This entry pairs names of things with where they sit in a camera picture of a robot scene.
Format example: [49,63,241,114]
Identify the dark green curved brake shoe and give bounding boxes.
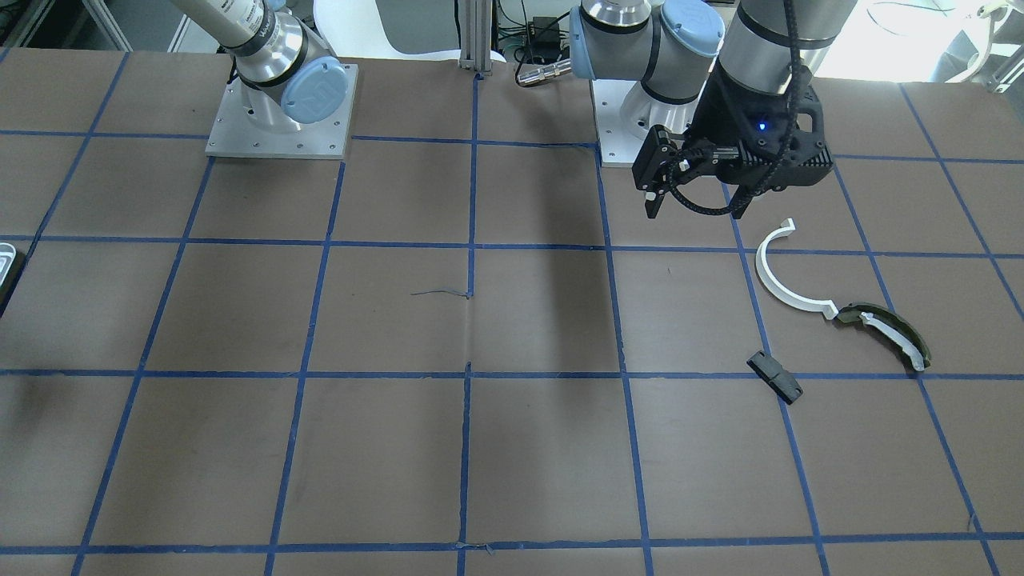
[835,302,932,372]

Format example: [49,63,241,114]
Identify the small black brake pad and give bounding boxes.
[746,349,804,405]

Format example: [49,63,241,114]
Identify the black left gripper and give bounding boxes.
[632,63,834,220]

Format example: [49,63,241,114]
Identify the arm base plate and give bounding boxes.
[590,78,697,169]
[205,63,361,160]

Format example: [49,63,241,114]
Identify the silver ribbed metal tray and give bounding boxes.
[0,242,23,300]

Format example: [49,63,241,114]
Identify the white curved plastic bracket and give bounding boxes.
[754,218,838,321]

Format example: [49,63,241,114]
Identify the aluminium frame post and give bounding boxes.
[456,1,494,77]

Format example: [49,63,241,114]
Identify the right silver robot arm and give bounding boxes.
[173,1,352,124]

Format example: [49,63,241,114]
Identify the white chair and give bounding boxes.
[312,1,465,61]

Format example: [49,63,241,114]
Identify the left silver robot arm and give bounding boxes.
[570,1,855,219]

